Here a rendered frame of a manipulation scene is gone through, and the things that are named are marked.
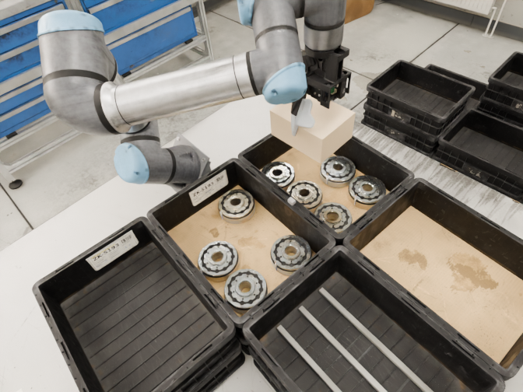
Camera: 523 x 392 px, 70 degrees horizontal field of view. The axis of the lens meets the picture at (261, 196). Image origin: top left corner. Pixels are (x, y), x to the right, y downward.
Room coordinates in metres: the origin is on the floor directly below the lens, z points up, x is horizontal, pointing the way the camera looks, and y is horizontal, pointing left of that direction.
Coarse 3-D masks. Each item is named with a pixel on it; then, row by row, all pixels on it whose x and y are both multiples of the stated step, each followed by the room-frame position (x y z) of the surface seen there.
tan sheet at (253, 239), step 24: (192, 216) 0.66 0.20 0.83; (216, 216) 0.65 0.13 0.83; (264, 216) 0.63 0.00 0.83; (192, 240) 0.58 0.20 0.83; (216, 240) 0.57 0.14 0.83; (240, 240) 0.56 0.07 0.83; (264, 240) 0.55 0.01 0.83; (240, 264) 0.48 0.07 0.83; (264, 264) 0.48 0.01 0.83; (216, 288) 0.43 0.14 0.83
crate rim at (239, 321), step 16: (208, 176) 0.72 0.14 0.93; (256, 176) 0.69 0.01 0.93; (272, 192) 0.63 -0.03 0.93; (160, 208) 0.62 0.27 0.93; (320, 256) 0.42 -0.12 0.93; (192, 272) 0.42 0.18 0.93; (208, 288) 0.38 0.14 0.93; (224, 304) 0.34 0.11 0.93; (256, 304) 0.33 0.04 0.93; (240, 320) 0.30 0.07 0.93
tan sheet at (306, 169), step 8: (288, 152) 0.87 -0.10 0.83; (296, 152) 0.87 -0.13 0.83; (280, 160) 0.84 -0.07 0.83; (288, 160) 0.84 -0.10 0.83; (296, 160) 0.83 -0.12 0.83; (304, 160) 0.83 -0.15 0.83; (312, 160) 0.82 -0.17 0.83; (296, 168) 0.80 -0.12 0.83; (304, 168) 0.79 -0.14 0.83; (312, 168) 0.79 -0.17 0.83; (296, 176) 0.77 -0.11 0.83; (304, 176) 0.76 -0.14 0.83; (312, 176) 0.76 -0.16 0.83; (320, 184) 0.72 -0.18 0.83; (328, 192) 0.69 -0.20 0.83; (336, 192) 0.68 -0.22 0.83; (344, 192) 0.68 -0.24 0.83; (328, 200) 0.66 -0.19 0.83; (336, 200) 0.65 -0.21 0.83; (344, 200) 0.65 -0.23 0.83; (352, 208) 0.62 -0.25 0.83; (360, 208) 0.61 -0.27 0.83; (352, 216) 0.59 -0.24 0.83
